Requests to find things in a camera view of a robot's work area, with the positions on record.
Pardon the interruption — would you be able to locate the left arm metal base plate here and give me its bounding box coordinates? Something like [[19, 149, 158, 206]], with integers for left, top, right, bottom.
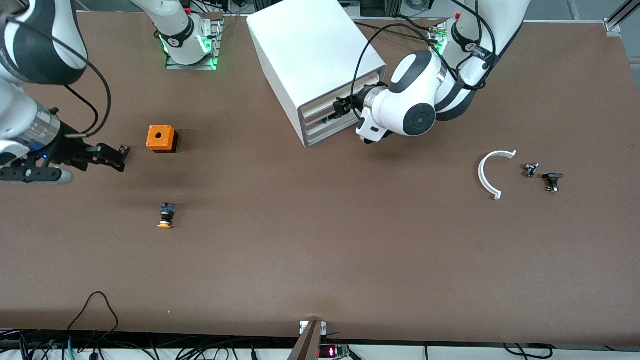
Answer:
[[428, 22, 451, 53]]

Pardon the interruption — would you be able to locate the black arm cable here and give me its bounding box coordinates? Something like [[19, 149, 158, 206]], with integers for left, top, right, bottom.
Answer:
[[351, 22, 488, 98], [62, 50, 112, 137]]

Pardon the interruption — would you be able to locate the black looped cable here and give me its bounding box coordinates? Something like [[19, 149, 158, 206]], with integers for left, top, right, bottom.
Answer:
[[66, 291, 120, 333]]

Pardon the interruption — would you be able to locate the orange capped push button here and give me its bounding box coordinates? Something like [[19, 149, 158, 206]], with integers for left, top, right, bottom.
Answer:
[[157, 202, 177, 230]]

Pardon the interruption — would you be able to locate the white curved plastic bracket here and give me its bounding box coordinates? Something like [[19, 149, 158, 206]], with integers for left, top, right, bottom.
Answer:
[[478, 150, 517, 201]]

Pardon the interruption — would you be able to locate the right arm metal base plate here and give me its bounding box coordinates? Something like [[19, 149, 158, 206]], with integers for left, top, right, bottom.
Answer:
[[165, 12, 222, 71]]

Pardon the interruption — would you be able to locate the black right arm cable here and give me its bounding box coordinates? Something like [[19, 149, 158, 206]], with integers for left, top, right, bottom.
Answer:
[[62, 50, 112, 137]]

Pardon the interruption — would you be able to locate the aluminium frame profile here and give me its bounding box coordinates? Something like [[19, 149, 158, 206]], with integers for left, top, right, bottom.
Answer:
[[604, 0, 640, 33]]

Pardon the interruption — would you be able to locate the orange square button enclosure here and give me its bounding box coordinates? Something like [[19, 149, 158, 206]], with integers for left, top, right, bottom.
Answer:
[[146, 125, 179, 154]]

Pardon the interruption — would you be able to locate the large white cabinet drawer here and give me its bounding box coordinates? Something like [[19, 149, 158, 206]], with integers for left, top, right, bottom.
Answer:
[[300, 70, 387, 123]]

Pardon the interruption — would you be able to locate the black cable under table edge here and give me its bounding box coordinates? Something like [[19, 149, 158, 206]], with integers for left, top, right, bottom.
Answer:
[[502, 343, 553, 360]]

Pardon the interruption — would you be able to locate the wooden post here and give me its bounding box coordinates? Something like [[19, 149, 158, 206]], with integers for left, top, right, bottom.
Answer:
[[289, 320, 323, 360]]

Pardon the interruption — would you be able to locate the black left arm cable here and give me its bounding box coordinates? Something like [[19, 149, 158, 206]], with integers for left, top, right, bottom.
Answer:
[[351, 22, 488, 98]]

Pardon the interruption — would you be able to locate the black cable behind cabinet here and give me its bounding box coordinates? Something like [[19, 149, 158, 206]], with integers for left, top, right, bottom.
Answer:
[[352, 20, 441, 42]]

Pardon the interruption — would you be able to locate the red lit electronic module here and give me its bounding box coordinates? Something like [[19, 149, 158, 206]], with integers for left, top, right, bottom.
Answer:
[[317, 344, 351, 359]]

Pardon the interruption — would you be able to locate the white drawer cabinet housing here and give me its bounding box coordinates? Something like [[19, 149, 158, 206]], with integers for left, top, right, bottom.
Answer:
[[246, 0, 388, 149]]

